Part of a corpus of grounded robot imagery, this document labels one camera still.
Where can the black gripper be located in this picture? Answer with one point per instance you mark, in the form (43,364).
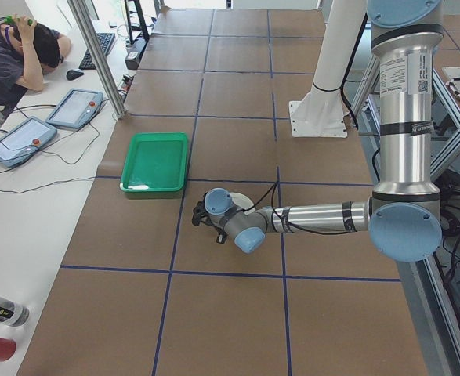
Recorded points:
(220,236)

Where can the white round plate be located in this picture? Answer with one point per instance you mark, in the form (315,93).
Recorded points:
(242,201)

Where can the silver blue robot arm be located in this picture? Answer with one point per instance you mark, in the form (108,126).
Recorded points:
(402,213)

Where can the green plastic tray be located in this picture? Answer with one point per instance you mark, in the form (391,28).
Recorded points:
(156,162)

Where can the far blue teach pendant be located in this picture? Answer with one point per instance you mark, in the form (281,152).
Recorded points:
(76,109)

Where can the blue teach pendant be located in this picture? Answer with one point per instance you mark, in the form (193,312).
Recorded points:
(76,109)
(21,143)

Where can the black computer mouse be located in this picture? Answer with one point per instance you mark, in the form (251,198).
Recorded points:
(73,74)

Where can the near blue teach pendant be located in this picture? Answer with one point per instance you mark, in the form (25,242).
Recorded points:
(21,143)

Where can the silver drink bottle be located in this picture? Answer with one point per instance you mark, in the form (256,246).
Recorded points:
(13,314)

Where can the seated person dark shirt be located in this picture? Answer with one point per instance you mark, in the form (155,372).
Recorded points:
(28,51)

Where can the small green object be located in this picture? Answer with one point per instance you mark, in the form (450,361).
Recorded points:
(9,18)

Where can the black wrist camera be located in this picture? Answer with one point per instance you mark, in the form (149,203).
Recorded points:
(199,214)

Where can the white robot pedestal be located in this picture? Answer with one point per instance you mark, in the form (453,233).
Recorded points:
(320,112)

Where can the aluminium frame post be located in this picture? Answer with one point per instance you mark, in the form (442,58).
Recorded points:
(84,22)

